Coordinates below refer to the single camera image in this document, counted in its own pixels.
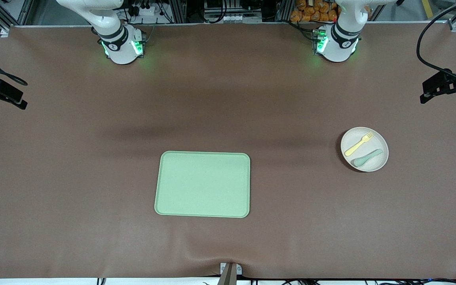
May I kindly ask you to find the round off-white plate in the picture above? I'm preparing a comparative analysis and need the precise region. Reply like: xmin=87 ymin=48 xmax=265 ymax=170
xmin=340 ymin=127 xmax=389 ymax=173

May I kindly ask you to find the yellow plastic fork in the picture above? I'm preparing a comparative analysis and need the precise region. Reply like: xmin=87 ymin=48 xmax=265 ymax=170
xmin=344 ymin=132 xmax=374 ymax=157

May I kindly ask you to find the teal green plastic spoon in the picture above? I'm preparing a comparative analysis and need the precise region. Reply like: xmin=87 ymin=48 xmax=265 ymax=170
xmin=353 ymin=149 xmax=383 ymax=167

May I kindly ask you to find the brown table cover mat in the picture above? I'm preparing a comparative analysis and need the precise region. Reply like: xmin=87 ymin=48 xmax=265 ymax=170
xmin=0 ymin=22 xmax=456 ymax=279

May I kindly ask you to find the pile of orange packaged goods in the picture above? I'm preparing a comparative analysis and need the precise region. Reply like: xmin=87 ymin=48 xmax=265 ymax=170
xmin=290 ymin=0 xmax=339 ymax=23

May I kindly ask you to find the white power strip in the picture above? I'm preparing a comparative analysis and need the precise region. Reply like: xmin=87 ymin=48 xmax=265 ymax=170
xmin=131 ymin=5 xmax=161 ymax=17

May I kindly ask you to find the light green rectangular tray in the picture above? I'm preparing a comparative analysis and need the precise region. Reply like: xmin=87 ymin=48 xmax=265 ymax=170
xmin=154 ymin=151 xmax=251 ymax=219

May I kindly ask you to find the white connector block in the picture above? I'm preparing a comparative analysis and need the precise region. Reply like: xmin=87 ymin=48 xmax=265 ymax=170
xmin=210 ymin=14 xmax=244 ymax=23

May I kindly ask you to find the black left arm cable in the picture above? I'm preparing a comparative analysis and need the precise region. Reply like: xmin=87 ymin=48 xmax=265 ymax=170
xmin=416 ymin=0 xmax=456 ymax=76

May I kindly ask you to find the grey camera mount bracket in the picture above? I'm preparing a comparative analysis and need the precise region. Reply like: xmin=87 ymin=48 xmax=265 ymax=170
xmin=219 ymin=262 xmax=243 ymax=285

